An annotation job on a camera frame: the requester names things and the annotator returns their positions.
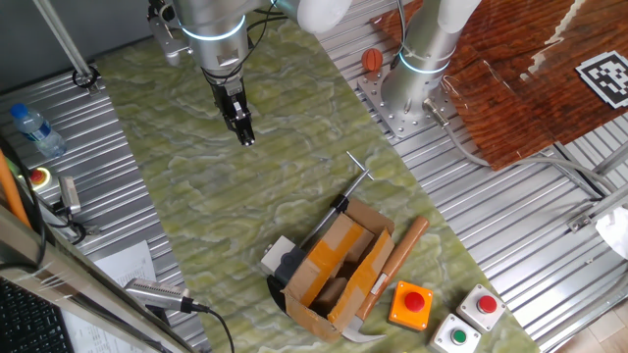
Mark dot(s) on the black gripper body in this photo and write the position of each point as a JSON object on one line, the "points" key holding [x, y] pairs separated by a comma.
{"points": [[228, 95]]}

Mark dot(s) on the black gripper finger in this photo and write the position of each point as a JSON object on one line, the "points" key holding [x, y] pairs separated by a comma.
{"points": [[238, 131], [246, 125]]}

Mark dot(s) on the white button box red button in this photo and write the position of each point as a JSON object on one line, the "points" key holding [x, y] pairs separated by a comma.
{"points": [[276, 252]]}

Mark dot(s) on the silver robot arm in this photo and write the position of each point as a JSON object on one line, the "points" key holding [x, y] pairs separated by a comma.
{"points": [[216, 34]]}

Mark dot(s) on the orange box red button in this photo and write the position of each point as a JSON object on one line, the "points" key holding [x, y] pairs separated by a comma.
{"points": [[411, 306]]}

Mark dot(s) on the gray box red button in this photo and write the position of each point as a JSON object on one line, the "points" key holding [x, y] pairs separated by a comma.
{"points": [[481, 308]]}

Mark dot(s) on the gray box green button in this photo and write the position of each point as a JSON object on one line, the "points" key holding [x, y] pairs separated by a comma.
{"points": [[456, 336]]}

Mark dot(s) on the green marble pattern mat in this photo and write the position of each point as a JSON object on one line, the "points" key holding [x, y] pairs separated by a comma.
{"points": [[245, 196]]}

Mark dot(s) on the small orange basketball toy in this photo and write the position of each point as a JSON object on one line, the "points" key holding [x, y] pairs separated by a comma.
{"points": [[372, 59]]}

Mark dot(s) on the black round object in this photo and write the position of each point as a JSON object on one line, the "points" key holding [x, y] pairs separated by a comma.
{"points": [[275, 294]]}

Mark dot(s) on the cardboard box with orange tape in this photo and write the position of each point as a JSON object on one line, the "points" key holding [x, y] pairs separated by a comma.
{"points": [[338, 265]]}

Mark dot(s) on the black clamp at right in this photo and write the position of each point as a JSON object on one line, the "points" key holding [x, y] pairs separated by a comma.
{"points": [[64, 41]]}

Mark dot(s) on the printed paper sheet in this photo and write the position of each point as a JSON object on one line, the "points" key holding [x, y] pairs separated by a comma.
{"points": [[127, 265], [93, 336]]}

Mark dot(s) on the small silver box device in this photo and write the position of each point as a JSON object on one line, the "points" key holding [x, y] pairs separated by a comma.
{"points": [[68, 193]]}

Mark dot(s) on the clear water bottle blue cap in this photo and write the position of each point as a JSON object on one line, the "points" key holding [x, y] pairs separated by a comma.
{"points": [[36, 130]]}

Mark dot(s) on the yellow red emergency stop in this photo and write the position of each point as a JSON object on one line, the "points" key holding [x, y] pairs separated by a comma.
{"points": [[39, 177]]}

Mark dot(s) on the orange pole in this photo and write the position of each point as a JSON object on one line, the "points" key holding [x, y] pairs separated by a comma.
{"points": [[11, 191]]}

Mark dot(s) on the brown wood pattern sheet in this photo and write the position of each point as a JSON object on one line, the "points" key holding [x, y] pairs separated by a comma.
{"points": [[515, 73]]}

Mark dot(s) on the black keyboard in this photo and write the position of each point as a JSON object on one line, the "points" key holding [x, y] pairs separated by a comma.
{"points": [[29, 323]]}

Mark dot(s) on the black white marker tag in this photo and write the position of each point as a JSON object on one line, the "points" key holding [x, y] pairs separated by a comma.
{"points": [[606, 78]]}

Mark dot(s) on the white tissue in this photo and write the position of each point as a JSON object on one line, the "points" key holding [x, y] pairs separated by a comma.
{"points": [[613, 230]]}

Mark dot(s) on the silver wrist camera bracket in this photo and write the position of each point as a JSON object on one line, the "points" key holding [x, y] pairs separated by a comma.
{"points": [[166, 36]]}

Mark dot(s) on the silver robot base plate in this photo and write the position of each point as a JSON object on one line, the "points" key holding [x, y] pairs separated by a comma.
{"points": [[392, 117]]}

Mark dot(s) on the silver depth camera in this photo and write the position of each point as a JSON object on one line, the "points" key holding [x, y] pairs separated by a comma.
{"points": [[154, 294]]}

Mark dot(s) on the aluminium frame bar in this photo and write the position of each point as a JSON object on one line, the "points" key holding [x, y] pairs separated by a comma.
{"points": [[73, 282]]}

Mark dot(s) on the aluminium profile frame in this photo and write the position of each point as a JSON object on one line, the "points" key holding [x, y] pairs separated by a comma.
{"points": [[606, 201]]}

